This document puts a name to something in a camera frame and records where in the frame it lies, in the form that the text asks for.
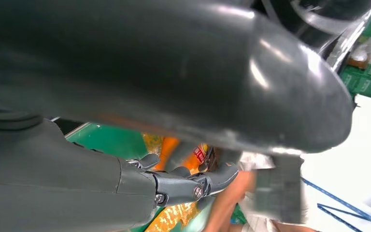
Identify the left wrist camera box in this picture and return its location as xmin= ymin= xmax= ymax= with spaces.
xmin=248 ymin=154 xmax=304 ymax=224

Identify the blue metal rack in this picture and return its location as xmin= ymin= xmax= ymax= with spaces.
xmin=300 ymin=177 xmax=371 ymax=232

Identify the yellow taped cardboard sheet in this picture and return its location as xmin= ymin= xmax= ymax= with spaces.
xmin=142 ymin=132 xmax=203 ymax=232

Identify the person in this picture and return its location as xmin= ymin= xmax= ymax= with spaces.
xmin=204 ymin=152 xmax=321 ymax=232

